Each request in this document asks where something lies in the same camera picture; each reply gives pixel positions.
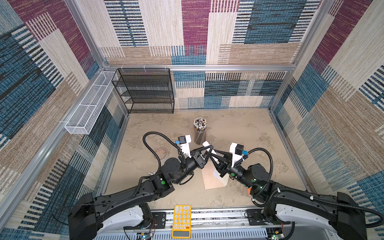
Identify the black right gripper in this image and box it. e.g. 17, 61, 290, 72
208, 149, 253, 189

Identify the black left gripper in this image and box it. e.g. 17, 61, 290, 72
172, 145, 211, 187

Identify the white glue stick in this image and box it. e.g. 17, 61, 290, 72
202, 141, 217, 155

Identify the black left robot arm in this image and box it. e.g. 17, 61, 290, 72
68, 142, 213, 240

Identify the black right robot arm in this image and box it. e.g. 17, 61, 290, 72
204, 148, 384, 240

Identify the metal cup of pencils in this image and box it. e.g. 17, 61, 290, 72
194, 118, 207, 145

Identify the white tape roll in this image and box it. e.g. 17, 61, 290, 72
155, 147, 168, 160

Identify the yellow calculator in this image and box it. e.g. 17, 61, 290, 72
172, 205, 192, 239

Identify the aluminium front rail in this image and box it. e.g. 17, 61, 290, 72
77, 203, 328, 232

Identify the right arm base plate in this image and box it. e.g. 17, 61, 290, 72
244, 208, 291, 226

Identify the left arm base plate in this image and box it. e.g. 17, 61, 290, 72
124, 212, 167, 230

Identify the black wire shelf rack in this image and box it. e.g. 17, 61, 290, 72
112, 68, 175, 114

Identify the white wire mesh basket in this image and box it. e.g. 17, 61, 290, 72
65, 71, 115, 135

